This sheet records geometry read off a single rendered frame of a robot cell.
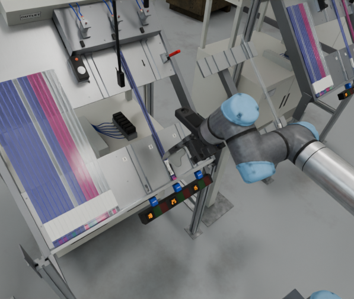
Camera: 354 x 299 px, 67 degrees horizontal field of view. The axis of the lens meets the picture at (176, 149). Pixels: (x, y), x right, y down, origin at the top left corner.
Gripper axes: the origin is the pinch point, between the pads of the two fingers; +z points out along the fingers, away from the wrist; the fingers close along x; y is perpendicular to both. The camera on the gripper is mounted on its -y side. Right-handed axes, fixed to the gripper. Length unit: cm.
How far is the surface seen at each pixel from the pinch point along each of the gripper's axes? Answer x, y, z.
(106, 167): -21.1, -6.9, 13.2
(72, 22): -13, -50, -4
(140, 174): -11.0, 0.3, 15.1
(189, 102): 19.4, -15.6, 9.6
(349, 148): 182, 59, 70
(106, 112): 3, -41, 56
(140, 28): 8.4, -43.5, -3.0
